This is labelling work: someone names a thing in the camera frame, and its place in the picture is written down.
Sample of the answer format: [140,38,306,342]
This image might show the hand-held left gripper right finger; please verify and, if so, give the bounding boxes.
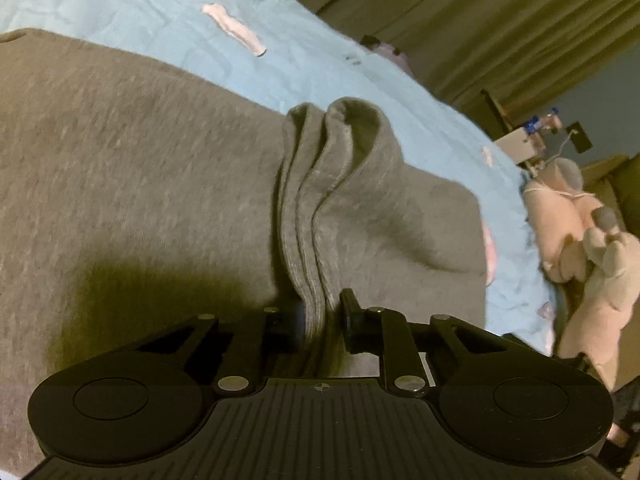
[339,288,516,398]

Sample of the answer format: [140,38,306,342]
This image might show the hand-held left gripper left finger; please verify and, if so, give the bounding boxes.
[134,303,307,395]

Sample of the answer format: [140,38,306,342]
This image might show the grey pants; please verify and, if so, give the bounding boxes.
[0,28,489,471]

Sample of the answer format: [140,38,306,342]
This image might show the pink plush toy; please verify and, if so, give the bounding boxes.
[521,157,640,392]

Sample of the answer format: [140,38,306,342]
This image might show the white box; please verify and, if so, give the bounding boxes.
[495,131,543,165]

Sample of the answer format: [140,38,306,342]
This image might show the light blue bed sheet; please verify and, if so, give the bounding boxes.
[0,0,558,356]

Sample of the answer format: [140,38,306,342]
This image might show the olive green curtain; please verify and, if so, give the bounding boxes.
[280,0,640,111]

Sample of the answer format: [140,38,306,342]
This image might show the white cable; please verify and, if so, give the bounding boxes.
[537,130,581,171]

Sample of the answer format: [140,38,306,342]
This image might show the black wall plate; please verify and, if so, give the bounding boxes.
[567,121,594,154]

